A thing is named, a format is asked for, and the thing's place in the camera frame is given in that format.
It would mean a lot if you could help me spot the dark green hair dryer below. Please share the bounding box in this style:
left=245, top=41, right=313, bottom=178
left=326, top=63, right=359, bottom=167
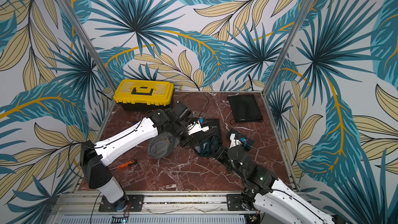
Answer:
left=228, top=129, right=255, bottom=152
left=193, top=136, right=222, bottom=158

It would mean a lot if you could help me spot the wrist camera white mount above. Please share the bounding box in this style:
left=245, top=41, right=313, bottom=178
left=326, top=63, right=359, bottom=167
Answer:
left=187, top=118, right=209, bottom=135
left=229, top=133, right=247, bottom=148

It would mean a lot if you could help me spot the orange handled screwdriver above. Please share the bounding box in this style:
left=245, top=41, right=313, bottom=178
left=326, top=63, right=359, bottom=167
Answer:
left=112, top=160, right=137, bottom=170

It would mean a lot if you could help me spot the black hair dryer bag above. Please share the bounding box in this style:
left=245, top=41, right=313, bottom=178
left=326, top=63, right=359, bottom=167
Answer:
left=196, top=119, right=222, bottom=144

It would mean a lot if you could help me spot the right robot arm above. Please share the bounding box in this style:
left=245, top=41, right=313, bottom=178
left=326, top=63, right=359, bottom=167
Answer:
left=212, top=145, right=346, bottom=224

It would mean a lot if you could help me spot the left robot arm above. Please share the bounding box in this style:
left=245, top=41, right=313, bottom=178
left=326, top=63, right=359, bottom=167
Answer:
left=80, top=102, right=209, bottom=206

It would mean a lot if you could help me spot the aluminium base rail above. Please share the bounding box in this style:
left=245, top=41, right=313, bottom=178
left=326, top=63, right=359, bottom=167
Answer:
left=46, top=191, right=280, bottom=224

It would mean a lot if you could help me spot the grey fabric drawstring pouch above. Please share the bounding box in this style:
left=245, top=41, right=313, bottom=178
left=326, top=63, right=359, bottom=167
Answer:
left=147, top=132, right=180, bottom=159

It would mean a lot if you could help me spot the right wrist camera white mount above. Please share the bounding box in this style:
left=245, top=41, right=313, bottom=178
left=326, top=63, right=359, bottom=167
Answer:
left=229, top=133, right=247, bottom=148

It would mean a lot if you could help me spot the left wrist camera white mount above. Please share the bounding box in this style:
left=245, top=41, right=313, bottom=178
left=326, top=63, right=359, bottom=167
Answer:
left=187, top=118, right=209, bottom=135

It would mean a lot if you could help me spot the yellow and black toolbox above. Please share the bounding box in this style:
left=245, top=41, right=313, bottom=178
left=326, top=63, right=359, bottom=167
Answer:
left=114, top=79, right=174, bottom=112

